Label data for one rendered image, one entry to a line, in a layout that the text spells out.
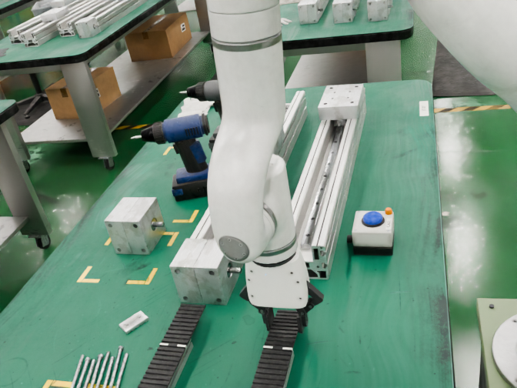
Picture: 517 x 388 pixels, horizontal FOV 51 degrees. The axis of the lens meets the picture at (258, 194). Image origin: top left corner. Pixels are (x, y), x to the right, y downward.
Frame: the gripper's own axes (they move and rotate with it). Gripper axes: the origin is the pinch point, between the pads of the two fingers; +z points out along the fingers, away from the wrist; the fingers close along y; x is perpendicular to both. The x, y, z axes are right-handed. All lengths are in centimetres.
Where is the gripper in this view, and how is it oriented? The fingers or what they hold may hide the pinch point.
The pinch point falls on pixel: (285, 319)
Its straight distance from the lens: 99.5
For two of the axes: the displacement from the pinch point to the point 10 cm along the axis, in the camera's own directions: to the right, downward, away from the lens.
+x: 2.5, -5.4, 8.1
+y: 9.6, 0.0, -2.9
